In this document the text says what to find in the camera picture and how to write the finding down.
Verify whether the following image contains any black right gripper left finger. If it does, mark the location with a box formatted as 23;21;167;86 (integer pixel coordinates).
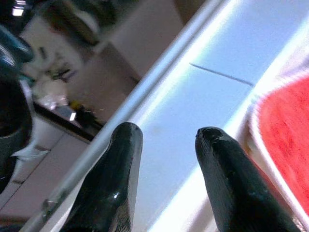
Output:
63;122;143;232

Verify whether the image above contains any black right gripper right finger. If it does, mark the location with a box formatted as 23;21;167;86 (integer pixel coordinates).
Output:
195;126;301;232

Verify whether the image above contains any white washing machine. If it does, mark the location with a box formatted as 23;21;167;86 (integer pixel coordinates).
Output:
23;0;309;232

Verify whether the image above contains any white laundry basket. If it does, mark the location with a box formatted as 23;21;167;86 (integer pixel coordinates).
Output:
241;63;309;225

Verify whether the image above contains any dark low table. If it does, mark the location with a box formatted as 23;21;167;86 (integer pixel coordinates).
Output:
32;100;104;142

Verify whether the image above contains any red cloth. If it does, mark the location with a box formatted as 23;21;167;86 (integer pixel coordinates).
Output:
256;76;309;213

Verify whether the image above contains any black robot leg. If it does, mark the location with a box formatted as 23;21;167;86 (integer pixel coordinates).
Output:
0;24;34;194

